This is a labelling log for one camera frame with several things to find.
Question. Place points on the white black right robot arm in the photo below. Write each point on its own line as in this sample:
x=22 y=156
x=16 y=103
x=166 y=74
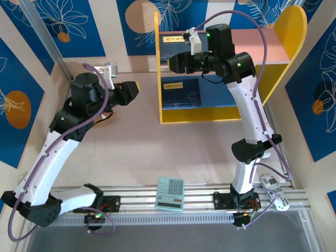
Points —
x=249 y=113

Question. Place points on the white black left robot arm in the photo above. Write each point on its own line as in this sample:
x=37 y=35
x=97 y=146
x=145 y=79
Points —
x=51 y=169

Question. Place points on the yellow pink blue shelf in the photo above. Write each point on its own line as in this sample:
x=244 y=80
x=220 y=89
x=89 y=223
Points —
x=249 y=39

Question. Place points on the brown plush dog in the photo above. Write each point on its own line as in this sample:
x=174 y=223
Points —
x=99 y=123

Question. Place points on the navy book yellow label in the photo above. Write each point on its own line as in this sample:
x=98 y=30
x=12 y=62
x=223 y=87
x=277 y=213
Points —
x=183 y=106

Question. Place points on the light blue calculator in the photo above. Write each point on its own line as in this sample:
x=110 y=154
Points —
x=168 y=194

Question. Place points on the black controller board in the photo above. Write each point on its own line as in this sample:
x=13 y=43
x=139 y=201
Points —
x=92 y=220
x=240 y=220

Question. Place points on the aluminium frame post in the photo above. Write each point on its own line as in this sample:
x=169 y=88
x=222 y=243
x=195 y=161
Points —
x=43 y=31

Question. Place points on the aluminium rail base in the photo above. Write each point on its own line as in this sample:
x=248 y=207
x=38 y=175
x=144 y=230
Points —
x=136 y=199

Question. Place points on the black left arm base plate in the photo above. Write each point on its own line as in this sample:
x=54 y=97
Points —
x=114 y=202

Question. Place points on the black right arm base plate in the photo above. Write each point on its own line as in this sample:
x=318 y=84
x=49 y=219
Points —
x=221 y=202

